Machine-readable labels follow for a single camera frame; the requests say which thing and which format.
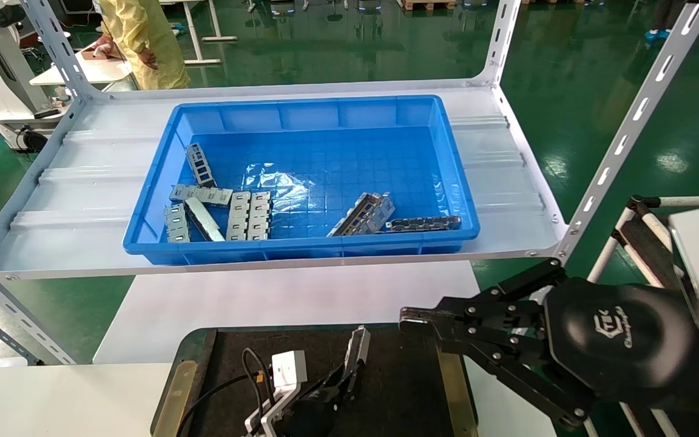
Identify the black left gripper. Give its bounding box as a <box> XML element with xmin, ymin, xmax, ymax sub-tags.
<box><xmin>277</xmin><ymin>359</ymin><xmax>367</xmax><ymax>437</ymax></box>

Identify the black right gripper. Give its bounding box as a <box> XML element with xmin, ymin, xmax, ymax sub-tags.
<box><xmin>400</xmin><ymin>260</ymin><xmax>699</xmax><ymax>429</ymax></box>

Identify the long grey metal part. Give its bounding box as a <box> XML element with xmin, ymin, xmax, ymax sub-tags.
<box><xmin>342</xmin><ymin>325</ymin><xmax>372</xmax><ymax>389</ymax></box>

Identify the black foam-lined container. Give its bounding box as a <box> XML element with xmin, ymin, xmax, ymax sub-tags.
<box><xmin>151</xmin><ymin>325</ymin><xmax>479</xmax><ymax>437</ymax></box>

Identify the tilted grey metal part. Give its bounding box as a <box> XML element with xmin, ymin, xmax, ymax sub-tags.
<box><xmin>326</xmin><ymin>191</ymin><xmax>396</xmax><ymax>238</ymax></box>

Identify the upright dark metal part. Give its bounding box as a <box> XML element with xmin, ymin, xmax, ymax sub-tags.
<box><xmin>184</xmin><ymin>143</ymin><xmax>217</xmax><ymax>188</ymax></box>

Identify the clear plastic film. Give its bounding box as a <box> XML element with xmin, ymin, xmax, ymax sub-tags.
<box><xmin>243</xmin><ymin>163</ymin><xmax>312</xmax><ymax>208</ymax></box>

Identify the large blue plastic bin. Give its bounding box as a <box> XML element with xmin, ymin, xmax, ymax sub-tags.
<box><xmin>122</xmin><ymin>94</ymin><xmax>481</xmax><ymax>266</ymax></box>

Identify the wooden pallet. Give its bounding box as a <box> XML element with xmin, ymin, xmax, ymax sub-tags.
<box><xmin>401</xmin><ymin>0</ymin><xmax>456</xmax><ymax>12</ymax></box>

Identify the grey metal shelf rack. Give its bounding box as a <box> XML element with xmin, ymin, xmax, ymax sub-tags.
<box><xmin>0</xmin><ymin>0</ymin><xmax>699</xmax><ymax>368</ymax></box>

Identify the person with blue shoe covers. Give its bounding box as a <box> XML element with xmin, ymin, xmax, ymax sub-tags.
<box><xmin>645</xmin><ymin>0</ymin><xmax>687</xmax><ymax>43</ymax></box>

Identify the person in yellow gown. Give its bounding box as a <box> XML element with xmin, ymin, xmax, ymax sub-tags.
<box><xmin>92</xmin><ymin>0</ymin><xmax>191</xmax><ymax>90</ymax></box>

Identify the small white table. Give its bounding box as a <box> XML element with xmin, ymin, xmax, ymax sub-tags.
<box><xmin>29</xmin><ymin>49</ymin><xmax>133</xmax><ymax>87</ymax></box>

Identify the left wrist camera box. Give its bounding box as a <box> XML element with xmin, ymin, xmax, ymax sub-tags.
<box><xmin>269</xmin><ymin>350</ymin><xmax>308</xmax><ymax>394</ymax></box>

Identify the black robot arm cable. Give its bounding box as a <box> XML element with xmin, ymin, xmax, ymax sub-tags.
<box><xmin>177</xmin><ymin>347</ymin><xmax>265</xmax><ymax>437</ymax></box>

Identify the dark chain-like metal part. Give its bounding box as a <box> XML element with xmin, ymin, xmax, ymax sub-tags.
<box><xmin>383</xmin><ymin>215</ymin><xmax>462</xmax><ymax>234</ymax></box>

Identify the white pipe frame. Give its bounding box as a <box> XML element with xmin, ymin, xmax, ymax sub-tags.
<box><xmin>585</xmin><ymin>194</ymin><xmax>699</xmax><ymax>437</ymax></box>

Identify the white table leg frame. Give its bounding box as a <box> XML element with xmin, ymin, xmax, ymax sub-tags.
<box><xmin>183</xmin><ymin>0</ymin><xmax>238</xmax><ymax>65</ymax></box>

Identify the black cable coil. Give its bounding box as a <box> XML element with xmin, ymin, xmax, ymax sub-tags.
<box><xmin>19</xmin><ymin>126</ymin><xmax>50</xmax><ymax>152</ymax></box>

